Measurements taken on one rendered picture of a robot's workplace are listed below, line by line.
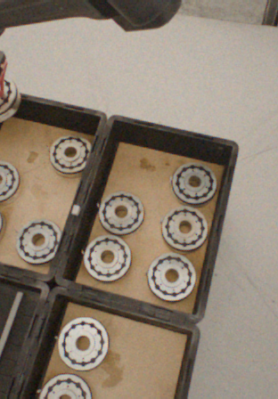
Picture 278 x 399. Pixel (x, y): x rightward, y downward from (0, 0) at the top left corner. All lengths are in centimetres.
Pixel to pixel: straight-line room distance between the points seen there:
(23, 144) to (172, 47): 57
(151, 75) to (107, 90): 14
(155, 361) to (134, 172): 42
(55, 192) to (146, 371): 44
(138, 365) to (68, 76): 84
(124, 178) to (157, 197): 9
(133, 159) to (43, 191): 23
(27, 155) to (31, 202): 13
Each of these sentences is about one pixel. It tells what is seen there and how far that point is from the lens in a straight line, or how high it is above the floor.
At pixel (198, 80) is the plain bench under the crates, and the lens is 134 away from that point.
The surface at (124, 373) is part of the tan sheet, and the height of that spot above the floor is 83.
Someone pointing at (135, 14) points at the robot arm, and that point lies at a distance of 40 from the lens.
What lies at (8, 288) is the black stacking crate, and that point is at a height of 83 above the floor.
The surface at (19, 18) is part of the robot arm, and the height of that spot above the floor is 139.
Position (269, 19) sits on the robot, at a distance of 165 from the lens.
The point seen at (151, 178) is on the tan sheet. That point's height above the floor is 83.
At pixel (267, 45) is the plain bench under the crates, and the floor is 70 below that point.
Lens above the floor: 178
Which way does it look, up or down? 69 degrees down
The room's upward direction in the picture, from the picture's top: 4 degrees counter-clockwise
